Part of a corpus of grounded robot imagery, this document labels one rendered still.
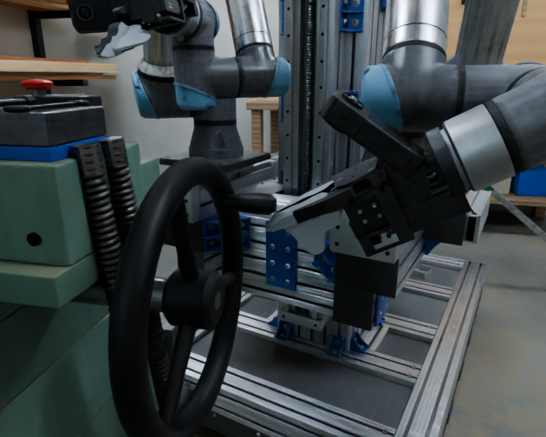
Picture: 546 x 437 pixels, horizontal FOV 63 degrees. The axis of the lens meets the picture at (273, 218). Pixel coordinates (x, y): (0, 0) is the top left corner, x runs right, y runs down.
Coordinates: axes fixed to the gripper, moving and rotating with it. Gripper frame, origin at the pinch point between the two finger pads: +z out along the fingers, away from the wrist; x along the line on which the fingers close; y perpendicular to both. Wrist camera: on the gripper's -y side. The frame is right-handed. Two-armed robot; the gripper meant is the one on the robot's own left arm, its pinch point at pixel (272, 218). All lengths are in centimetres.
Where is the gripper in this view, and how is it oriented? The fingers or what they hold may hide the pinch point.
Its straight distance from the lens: 51.3
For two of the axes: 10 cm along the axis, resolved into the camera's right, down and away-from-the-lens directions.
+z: -8.4, 3.8, 3.9
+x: 2.5, -3.5, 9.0
